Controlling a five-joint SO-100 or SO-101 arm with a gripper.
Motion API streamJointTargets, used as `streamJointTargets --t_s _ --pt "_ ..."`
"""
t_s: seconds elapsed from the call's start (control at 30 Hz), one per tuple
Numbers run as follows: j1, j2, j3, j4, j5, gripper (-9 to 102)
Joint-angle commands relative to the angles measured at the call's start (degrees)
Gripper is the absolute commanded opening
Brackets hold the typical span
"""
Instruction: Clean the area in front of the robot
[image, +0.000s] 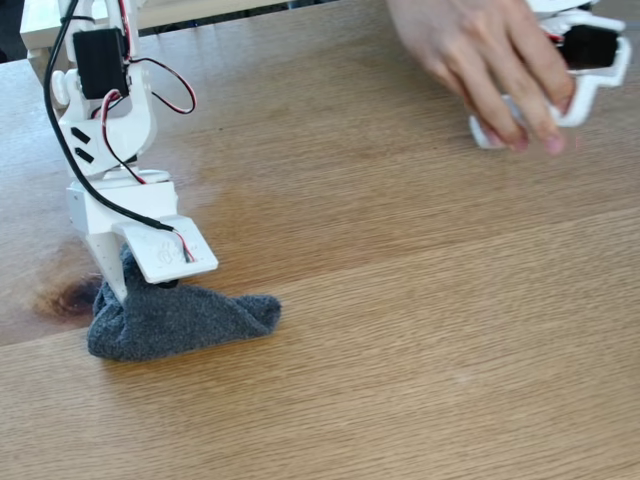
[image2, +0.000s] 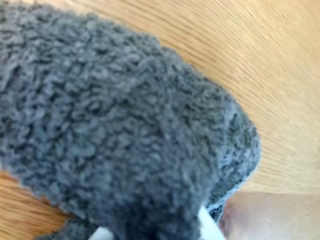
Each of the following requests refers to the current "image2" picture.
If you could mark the grey fluffy sock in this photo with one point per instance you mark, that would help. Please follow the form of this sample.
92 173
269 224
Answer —
112 112

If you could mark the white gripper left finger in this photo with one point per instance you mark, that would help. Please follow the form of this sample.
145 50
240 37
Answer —
103 235

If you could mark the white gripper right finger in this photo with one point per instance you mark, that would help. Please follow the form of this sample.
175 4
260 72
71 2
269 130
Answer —
212 225

